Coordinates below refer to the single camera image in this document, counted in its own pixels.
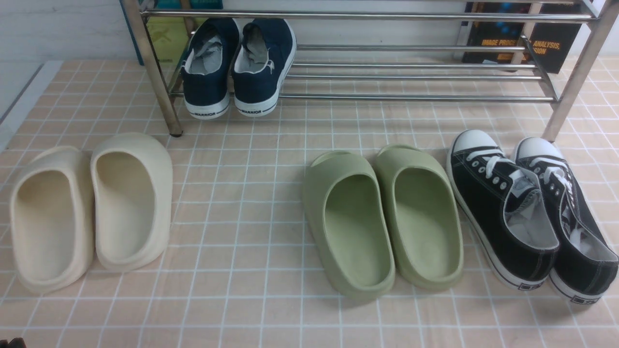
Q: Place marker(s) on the left cream foam slipper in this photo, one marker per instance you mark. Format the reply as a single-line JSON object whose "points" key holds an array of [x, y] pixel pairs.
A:
{"points": [[52, 220]]}

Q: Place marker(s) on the yellow green box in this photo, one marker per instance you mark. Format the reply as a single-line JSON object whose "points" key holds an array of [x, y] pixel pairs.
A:
{"points": [[169, 38]]}

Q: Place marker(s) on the black image processing book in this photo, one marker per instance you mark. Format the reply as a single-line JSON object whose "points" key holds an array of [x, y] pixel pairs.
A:
{"points": [[551, 42]]}

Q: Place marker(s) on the black canvas sneaker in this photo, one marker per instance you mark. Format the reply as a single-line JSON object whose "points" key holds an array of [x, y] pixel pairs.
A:
{"points": [[504, 204], [585, 266]]}

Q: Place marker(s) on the left navy canvas shoe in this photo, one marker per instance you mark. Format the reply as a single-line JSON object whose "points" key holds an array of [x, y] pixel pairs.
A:
{"points": [[206, 67]]}

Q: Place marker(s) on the checkered pink tablecloth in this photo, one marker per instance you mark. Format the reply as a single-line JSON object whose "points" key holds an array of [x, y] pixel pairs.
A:
{"points": [[241, 268]]}

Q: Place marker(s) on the right cream foam slipper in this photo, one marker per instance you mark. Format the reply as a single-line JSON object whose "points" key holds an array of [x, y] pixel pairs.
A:
{"points": [[132, 177]]}

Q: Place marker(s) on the right green foam slipper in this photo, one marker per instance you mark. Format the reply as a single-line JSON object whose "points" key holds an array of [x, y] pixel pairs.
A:
{"points": [[422, 217]]}

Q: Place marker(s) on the green foam slipper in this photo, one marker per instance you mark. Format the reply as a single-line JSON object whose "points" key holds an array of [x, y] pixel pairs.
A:
{"points": [[422, 217], [342, 202]]}

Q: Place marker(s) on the cream foam slipper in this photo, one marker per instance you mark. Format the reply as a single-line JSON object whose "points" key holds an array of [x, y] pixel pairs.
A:
{"points": [[132, 177], [52, 220]]}

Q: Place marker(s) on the left green foam slipper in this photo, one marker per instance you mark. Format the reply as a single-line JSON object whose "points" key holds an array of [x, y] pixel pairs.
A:
{"points": [[342, 202]]}

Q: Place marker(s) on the right navy canvas shoe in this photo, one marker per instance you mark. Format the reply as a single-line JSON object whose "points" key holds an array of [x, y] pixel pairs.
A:
{"points": [[267, 52]]}

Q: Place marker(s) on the metal shoe rack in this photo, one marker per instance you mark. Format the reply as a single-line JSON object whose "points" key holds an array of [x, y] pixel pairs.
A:
{"points": [[525, 66]]}

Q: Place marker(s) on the navy canvas shoe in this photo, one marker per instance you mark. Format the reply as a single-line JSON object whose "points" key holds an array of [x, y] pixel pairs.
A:
{"points": [[267, 52], [206, 67]]}

